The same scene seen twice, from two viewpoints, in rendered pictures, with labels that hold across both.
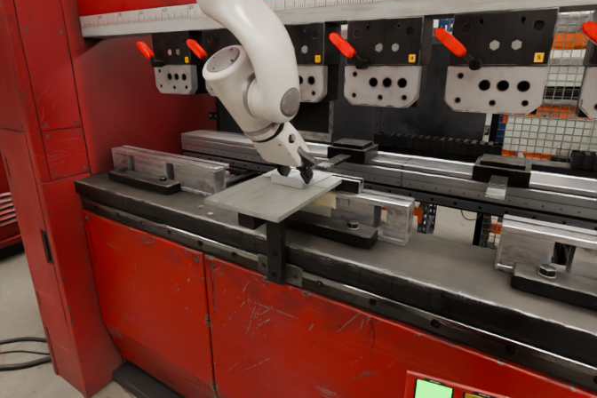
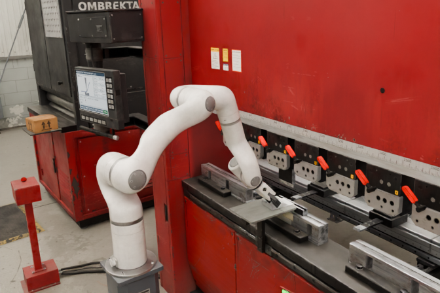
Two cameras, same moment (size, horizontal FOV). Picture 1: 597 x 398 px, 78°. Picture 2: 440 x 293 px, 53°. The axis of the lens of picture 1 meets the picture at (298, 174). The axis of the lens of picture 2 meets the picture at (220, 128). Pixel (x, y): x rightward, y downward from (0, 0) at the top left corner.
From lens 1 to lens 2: 139 cm
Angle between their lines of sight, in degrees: 26
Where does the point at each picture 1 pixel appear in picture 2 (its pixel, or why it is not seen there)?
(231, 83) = (236, 171)
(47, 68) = not seen: hidden behind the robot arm
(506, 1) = (342, 151)
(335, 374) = not seen: outside the picture
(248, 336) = (251, 277)
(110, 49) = not seen: hidden behind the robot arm
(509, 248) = (352, 254)
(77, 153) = (184, 165)
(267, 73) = (245, 172)
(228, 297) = (243, 256)
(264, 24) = (245, 156)
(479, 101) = (336, 188)
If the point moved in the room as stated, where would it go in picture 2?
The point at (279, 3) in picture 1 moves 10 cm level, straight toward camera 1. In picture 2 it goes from (272, 123) to (265, 128)
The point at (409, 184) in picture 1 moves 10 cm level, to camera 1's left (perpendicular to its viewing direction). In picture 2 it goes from (348, 213) to (327, 210)
